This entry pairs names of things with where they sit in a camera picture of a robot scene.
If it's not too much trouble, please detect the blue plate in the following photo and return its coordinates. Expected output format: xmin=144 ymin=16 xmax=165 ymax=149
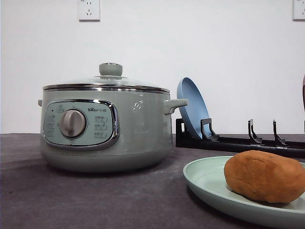
xmin=177 ymin=77 xmax=211 ymax=139

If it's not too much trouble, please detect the black dish rack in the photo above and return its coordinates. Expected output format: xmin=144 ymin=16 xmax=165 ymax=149
xmin=176 ymin=118 xmax=305 ymax=158

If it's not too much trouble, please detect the white wall socket left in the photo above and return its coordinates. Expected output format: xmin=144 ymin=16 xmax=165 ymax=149
xmin=79 ymin=0 xmax=101 ymax=22

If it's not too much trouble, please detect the white wall socket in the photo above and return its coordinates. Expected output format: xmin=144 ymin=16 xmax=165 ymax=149
xmin=289 ymin=0 xmax=305 ymax=22
xmin=79 ymin=0 xmax=101 ymax=22

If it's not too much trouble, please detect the green plate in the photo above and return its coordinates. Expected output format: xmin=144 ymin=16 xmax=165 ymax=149
xmin=183 ymin=156 xmax=305 ymax=229

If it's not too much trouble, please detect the pink plate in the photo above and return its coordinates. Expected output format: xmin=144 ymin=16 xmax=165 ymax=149
xmin=302 ymin=74 xmax=305 ymax=111

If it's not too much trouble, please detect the green electric steamer pot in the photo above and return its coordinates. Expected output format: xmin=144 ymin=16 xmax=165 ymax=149
xmin=38 ymin=89 xmax=188 ymax=173

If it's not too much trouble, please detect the glass lid with green knob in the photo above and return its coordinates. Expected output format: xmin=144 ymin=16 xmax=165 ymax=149
xmin=42 ymin=62 xmax=170 ymax=93

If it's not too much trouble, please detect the brown potato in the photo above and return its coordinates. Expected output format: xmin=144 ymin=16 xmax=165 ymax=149
xmin=224 ymin=150 xmax=305 ymax=203

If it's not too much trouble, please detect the white wall socket right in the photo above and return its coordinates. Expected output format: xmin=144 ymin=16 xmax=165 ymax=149
xmin=289 ymin=0 xmax=305 ymax=22

